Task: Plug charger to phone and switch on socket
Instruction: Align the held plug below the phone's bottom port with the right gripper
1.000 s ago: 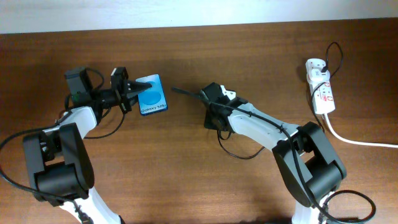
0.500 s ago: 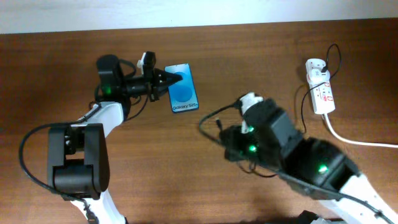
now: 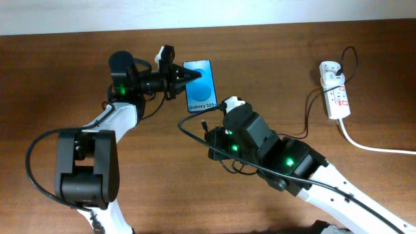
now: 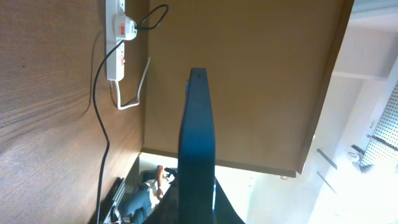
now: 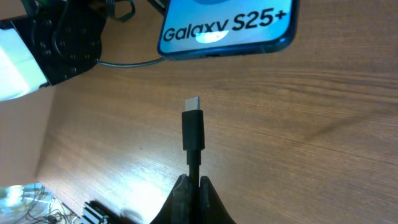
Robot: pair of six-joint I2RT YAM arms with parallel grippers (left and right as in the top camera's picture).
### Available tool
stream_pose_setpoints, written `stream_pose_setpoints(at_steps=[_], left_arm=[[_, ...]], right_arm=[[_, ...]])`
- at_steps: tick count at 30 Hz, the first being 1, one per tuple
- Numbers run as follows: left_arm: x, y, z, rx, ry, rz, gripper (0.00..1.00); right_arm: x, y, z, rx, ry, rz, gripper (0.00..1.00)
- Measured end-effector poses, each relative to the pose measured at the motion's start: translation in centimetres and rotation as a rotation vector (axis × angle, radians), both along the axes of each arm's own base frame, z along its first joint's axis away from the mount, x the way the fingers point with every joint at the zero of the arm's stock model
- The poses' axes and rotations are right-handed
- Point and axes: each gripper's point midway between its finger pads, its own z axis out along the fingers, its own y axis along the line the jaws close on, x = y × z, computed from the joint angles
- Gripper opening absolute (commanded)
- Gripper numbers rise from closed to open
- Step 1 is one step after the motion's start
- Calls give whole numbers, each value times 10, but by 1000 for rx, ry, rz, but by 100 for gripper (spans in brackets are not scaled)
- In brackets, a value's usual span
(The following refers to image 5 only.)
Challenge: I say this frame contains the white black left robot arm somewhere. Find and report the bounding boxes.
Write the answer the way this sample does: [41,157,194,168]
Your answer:
[1,1,106,101]

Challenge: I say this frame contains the blue smartphone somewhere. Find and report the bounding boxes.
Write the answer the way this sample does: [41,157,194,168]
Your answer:
[157,0,299,60]

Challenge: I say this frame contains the cluttered floor items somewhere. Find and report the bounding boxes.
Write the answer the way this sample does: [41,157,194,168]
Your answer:
[1,183,114,224]

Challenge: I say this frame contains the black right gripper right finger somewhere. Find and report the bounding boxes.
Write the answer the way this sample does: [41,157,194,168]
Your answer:
[200,176,236,224]

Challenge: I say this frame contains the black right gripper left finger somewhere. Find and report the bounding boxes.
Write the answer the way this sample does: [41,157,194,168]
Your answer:
[151,174,193,224]

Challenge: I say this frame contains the black USB charging cable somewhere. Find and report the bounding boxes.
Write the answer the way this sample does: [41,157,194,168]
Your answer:
[181,96,206,187]

